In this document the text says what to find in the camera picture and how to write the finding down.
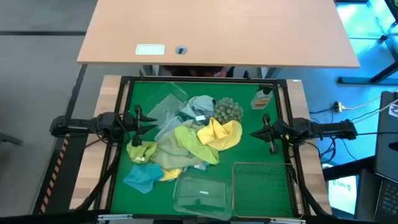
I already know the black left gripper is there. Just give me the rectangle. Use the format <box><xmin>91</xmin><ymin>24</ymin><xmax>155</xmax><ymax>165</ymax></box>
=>
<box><xmin>124</xmin><ymin>105</ymin><xmax>158</xmax><ymax>147</ymax></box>

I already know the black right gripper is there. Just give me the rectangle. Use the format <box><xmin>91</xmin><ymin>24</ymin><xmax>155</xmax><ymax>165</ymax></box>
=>
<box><xmin>250</xmin><ymin>113</ymin><xmax>284</xmax><ymax>155</ymax></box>

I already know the large yellow microfiber towel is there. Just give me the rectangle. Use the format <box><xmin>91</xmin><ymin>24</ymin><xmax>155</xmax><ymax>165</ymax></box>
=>
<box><xmin>197</xmin><ymin>117</ymin><xmax>243</xmax><ymax>152</ymax></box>

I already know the teal blue microfiber towel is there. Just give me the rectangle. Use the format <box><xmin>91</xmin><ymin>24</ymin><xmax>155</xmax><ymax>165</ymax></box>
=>
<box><xmin>123</xmin><ymin>162</ymin><xmax>165</xmax><ymax>194</ymax></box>

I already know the grey microfiber towel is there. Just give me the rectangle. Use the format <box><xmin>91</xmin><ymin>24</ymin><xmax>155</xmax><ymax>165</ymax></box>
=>
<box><xmin>180</xmin><ymin>95</ymin><xmax>217</xmax><ymax>121</ymax></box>

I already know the pale blue microfiber towel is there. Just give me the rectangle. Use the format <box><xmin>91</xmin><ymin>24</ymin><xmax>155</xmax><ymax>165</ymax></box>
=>
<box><xmin>154</xmin><ymin>116</ymin><xmax>185</xmax><ymax>142</ymax></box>

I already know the small yellow microfiber towel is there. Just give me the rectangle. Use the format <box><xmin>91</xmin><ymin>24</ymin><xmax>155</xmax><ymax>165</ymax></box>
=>
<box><xmin>160</xmin><ymin>167</ymin><xmax>183</xmax><ymax>182</ymax></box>

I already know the small clear plastic container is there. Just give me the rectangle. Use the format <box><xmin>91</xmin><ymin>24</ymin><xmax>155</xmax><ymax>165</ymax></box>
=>
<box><xmin>141</xmin><ymin>82</ymin><xmax>190</xmax><ymax>130</ymax></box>

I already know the green table mat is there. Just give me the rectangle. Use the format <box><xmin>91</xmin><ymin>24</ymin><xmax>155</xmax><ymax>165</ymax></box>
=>
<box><xmin>110</xmin><ymin>80</ymin><xmax>295</xmax><ymax>217</ymax></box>

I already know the clear bottle orange label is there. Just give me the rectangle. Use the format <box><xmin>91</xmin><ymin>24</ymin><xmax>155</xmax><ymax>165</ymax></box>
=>
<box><xmin>250</xmin><ymin>85</ymin><xmax>274</xmax><ymax>110</ymax></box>

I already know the spiky green ball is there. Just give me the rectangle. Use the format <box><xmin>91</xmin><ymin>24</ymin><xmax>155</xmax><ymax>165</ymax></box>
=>
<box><xmin>213</xmin><ymin>96</ymin><xmax>244</xmax><ymax>124</ymax></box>

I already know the white rectangular desk plate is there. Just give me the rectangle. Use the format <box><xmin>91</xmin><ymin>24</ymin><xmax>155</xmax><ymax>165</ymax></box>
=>
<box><xmin>135</xmin><ymin>44</ymin><xmax>166</xmax><ymax>56</ymax></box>

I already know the person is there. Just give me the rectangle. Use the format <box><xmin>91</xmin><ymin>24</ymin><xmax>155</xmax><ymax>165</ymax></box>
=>
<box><xmin>163</xmin><ymin>65</ymin><xmax>234</xmax><ymax>78</ymax></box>

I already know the large clear plastic container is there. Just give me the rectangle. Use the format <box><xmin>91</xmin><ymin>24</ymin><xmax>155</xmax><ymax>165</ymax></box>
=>
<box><xmin>172</xmin><ymin>175</ymin><xmax>234</xmax><ymax>221</ymax></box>

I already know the silver aluminium bar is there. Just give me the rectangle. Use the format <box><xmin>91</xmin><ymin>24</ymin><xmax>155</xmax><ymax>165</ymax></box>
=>
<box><xmin>98</xmin><ymin>213</ymin><xmax>307</xmax><ymax>224</ymax></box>

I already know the white screen green logo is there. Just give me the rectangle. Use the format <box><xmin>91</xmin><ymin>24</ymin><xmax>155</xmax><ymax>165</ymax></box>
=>
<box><xmin>328</xmin><ymin>175</ymin><xmax>358</xmax><ymax>215</ymax></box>

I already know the black orange hazard strip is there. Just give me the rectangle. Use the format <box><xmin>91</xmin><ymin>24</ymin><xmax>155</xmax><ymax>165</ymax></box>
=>
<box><xmin>39</xmin><ymin>136</ymin><xmax>70</xmax><ymax>215</ymax></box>

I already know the light wooden desk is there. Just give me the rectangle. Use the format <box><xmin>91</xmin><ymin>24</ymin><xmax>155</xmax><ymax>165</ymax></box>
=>
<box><xmin>76</xmin><ymin>0</ymin><xmax>361</xmax><ymax>69</ymax></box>

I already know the black laptop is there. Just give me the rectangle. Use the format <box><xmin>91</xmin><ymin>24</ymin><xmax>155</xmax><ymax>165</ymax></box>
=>
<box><xmin>373</xmin><ymin>90</ymin><xmax>398</xmax><ymax>224</ymax></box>

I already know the black metal table frame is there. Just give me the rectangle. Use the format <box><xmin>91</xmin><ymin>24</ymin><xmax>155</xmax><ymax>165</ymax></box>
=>
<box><xmin>95</xmin><ymin>74</ymin><xmax>312</xmax><ymax>218</ymax></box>

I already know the copper wire basket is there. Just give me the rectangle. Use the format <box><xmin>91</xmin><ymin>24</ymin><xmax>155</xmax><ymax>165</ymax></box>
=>
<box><xmin>231</xmin><ymin>161</ymin><xmax>296</xmax><ymax>218</ymax></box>

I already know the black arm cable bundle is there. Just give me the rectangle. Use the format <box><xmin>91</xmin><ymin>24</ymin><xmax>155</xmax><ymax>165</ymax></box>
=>
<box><xmin>287</xmin><ymin>163</ymin><xmax>331</xmax><ymax>218</ymax></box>
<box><xmin>74</xmin><ymin>144</ymin><xmax>123</xmax><ymax>212</ymax></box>

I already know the white floor cable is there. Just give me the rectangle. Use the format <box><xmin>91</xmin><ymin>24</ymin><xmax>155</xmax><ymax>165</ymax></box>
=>
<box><xmin>341</xmin><ymin>88</ymin><xmax>398</xmax><ymax>111</ymax></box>

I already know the black floor cable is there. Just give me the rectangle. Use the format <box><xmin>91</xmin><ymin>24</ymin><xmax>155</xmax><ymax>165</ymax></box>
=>
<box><xmin>356</xmin><ymin>131</ymin><xmax>398</xmax><ymax>138</ymax></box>

